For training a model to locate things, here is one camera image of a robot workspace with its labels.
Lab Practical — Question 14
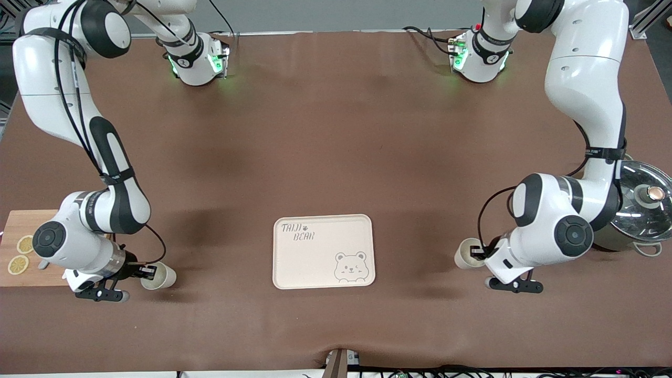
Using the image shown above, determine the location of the white IKEA cup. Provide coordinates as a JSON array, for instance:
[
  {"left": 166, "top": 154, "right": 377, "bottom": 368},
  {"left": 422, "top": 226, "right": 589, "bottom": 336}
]
[
  {"left": 140, "top": 262, "right": 177, "bottom": 291},
  {"left": 454, "top": 237, "right": 490, "bottom": 270}
]

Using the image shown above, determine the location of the cream bear print tray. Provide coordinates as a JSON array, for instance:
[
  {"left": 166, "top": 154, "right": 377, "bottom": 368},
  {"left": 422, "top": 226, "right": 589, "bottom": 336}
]
[{"left": 272, "top": 214, "right": 376, "bottom": 290}]

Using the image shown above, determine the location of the bamboo cutting board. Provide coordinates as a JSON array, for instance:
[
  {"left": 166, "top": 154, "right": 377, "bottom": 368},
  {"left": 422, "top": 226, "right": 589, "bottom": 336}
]
[{"left": 0, "top": 209, "right": 77, "bottom": 287}]

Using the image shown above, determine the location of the brown table cloth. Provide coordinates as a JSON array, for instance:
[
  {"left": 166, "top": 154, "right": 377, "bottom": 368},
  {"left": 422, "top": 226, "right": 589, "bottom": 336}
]
[{"left": 0, "top": 30, "right": 672, "bottom": 374}]

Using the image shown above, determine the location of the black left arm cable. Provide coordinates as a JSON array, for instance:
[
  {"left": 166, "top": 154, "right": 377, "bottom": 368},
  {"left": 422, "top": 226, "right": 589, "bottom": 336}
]
[{"left": 476, "top": 102, "right": 628, "bottom": 259}]

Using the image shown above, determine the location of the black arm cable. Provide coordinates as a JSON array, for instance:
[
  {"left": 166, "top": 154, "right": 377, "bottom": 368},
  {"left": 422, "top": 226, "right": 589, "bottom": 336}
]
[
  {"left": 55, "top": 0, "right": 168, "bottom": 265},
  {"left": 476, "top": 102, "right": 628, "bottom": 259}
]

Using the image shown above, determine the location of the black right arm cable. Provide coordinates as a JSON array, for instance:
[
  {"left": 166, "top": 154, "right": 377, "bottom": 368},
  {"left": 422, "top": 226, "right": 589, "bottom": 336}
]
[{"left": 55, "top": 0, "right": 168, "bottom": 265}]

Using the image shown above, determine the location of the black base cable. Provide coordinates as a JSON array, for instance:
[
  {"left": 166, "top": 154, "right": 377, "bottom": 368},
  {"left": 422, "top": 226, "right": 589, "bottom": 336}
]
[
  {"left": 402, "top": 25, "right": 464, "bottom": 56},
  {"left": 207, "top": 0, "right": 238, "bottom": 38}
]

